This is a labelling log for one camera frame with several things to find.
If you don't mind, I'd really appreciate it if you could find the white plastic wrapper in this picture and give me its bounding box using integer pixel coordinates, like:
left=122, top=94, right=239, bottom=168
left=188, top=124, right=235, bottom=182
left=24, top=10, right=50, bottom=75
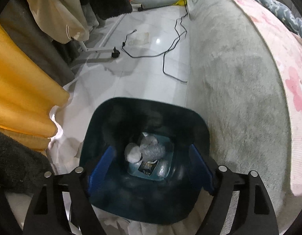
left=139, top=134, right=166, bottom=162

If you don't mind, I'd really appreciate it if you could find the white tissue ball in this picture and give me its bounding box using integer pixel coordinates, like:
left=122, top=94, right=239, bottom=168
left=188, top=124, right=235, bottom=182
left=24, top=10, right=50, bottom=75
left=124, top=143, right=142, bottom=163

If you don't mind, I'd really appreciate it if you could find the dark teal trash bin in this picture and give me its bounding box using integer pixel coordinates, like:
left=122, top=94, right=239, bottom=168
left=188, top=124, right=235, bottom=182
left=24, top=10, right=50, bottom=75
left=79, top=98, right=209, bottom=224

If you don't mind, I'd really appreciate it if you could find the dark fleece garment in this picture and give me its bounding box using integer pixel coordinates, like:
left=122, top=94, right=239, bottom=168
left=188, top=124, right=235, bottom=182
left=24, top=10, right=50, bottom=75
left=0, top=132, right=53, bottom=195

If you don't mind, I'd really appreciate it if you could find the grey bed with sheet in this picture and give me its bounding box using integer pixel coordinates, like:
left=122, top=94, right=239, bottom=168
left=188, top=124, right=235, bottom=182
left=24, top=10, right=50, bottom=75
left=187, top=0, right=298, bottom=215

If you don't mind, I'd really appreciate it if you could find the yellow hanging garment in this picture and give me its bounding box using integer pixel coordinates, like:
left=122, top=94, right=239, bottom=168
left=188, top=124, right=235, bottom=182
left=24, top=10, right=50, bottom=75
left=0, top=25, right=69, bottom=152

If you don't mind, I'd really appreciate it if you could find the white clothes rack base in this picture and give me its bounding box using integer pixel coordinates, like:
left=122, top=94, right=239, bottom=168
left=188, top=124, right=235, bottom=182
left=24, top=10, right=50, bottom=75
left=77, top=14, right=126, bottom=60

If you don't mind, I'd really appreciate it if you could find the pink floral blanket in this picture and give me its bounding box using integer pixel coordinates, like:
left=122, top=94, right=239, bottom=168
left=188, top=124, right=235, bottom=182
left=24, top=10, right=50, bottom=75
left=233, top=0, right=302, bottom=196

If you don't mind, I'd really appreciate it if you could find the yellow bag on floor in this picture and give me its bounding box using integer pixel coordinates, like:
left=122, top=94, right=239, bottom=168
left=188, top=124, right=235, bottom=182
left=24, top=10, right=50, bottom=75
left=174, top=0, right=187, bottom=6

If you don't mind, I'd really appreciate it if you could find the beige hanging garment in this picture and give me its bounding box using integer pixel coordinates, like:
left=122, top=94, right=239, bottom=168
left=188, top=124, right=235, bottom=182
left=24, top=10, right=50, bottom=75
left=27, top=0, right=89, bottom=44

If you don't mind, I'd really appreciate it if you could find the blue white patterned duvet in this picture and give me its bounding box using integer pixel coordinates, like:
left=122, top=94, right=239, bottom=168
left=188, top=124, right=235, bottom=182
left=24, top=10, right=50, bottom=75
left=255, top=0, right=302, bottom=38

